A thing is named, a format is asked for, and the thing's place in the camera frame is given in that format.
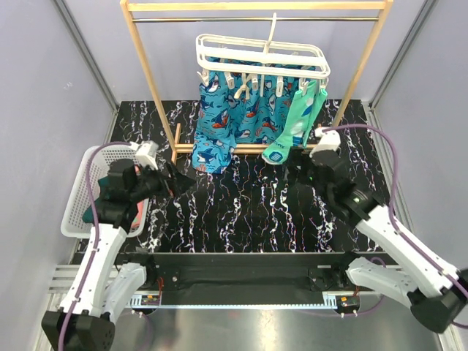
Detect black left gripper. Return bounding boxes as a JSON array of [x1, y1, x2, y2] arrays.
[[129, 160, 196, 203]]

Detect pink sock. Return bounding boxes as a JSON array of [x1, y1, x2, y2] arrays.
[[131, 200, 144, 230]]

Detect dark teal sock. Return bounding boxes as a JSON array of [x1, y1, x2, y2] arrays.
[[82, 206, 94, 224], [98, 176, 109, 201]]

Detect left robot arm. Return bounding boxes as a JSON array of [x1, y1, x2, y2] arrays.
[[41, 159, 196, 350]]

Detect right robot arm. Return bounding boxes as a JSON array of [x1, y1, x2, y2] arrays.
[[286, 148, 467, 333]]

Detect white plastic clip hanger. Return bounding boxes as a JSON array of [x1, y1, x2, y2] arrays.
[[195, 15, 331, 97]]

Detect mint green sock left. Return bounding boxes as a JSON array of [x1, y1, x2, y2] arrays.
[[262, 80, 317, 165]]

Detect mint green sock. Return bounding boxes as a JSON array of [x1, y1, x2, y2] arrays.
[[303, 88, 328, 148], [262, 80, 317, 165]]

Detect mint green sock right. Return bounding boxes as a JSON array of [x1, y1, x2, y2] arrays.
[[303, 88, 328, 148]]

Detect blue shark print shorts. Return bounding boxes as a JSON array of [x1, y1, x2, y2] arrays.
[[192, 70, 299, 174]]

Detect white perforated plastic basket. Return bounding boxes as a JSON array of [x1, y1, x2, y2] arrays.
[[61, 142, 148, 238]]

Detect wooden clothes rack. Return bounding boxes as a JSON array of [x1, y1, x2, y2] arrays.
[[120, 1, 392, 158]]

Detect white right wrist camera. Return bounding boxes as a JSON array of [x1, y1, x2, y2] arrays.
[[309, 127, 341, 157]]

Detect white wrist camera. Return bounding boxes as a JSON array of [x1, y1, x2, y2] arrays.
[[130, 140, 159, 170], [309, 127, 341, 157]]

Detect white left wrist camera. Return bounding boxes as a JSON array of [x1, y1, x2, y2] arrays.
[[130, 140, 159, 170]]

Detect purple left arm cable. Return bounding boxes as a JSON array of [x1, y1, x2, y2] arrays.
[[58, 141, 154, 351]]

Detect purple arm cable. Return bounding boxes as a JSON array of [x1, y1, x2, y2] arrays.
[[321, 124, 468, 328], [58, 141, 154, 351]]

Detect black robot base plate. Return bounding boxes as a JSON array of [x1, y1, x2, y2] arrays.
[[102, 251, 421, 307]]

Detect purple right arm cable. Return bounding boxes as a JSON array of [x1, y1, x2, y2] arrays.
[[321, 124, 468, 328]]

